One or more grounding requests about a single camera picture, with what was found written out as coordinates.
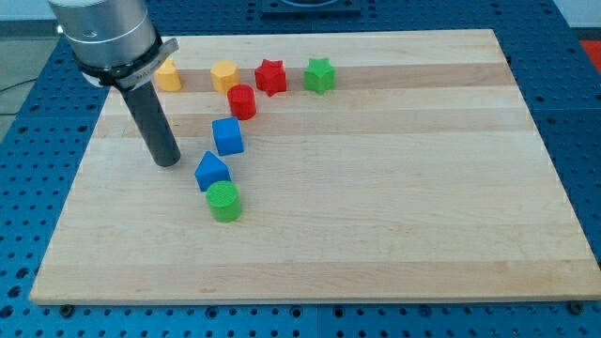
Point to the red star block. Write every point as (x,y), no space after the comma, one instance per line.
(270,77)

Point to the blue cube block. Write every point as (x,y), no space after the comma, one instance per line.
(227,136)

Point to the yellow block behind arm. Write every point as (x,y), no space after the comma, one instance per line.
(167,77)

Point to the yellow hexagon block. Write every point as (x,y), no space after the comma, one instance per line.
(224,75)

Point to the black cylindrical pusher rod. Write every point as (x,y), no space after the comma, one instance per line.
(150,119)

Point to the red cylinder block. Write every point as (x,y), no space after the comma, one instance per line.
(242,101)

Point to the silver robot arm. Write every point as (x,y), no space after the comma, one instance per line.
(115,43)

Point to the blue triangular block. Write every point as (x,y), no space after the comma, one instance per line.
(210,170)

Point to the green cylinder block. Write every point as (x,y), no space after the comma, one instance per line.
(224,201)

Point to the green star block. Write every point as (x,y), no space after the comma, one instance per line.
(319,75)

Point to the wooden board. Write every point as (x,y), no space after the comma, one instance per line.
(421,177)

